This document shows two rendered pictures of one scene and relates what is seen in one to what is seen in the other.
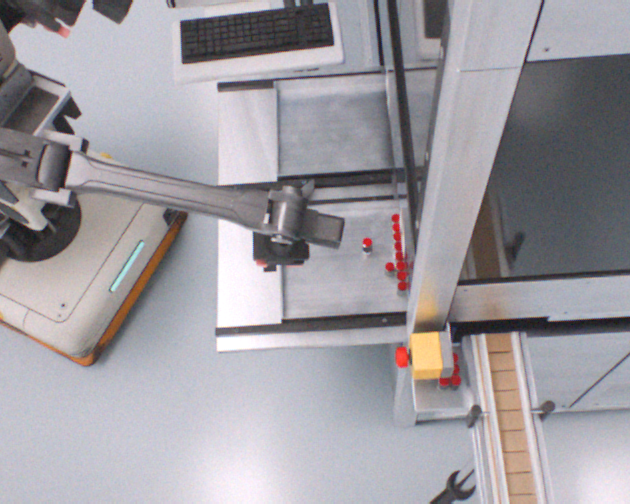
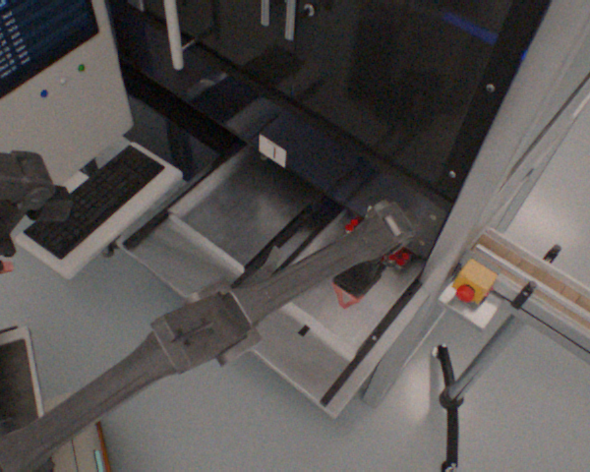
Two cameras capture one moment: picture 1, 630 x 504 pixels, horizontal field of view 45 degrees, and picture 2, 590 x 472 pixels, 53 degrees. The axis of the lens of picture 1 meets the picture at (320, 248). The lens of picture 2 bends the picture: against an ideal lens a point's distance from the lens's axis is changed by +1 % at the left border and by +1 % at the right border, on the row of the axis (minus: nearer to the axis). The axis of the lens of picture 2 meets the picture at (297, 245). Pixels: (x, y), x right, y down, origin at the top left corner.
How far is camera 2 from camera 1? 0.82 m
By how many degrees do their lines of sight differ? 29
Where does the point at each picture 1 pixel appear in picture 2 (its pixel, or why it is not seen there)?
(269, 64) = (132, 211)
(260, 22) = (95, 188)
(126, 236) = (81, 457)
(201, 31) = (53, 225)
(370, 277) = not seen: hidden behind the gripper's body
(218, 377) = not seen: outside the picture
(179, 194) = (330, 261)
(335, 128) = (240, 209)
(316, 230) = not seen: hidden behind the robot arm
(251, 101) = (160, 237)
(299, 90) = (187, 205)
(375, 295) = (384, 286)
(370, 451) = (378, 438)
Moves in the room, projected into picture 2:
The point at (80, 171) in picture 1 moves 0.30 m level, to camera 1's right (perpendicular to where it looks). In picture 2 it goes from (251, 303) to (360, 174)
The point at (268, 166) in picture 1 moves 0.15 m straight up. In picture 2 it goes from (223, 268) to (221, 235)
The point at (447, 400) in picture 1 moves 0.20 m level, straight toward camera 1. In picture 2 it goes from (490, 306) to (537, 380)
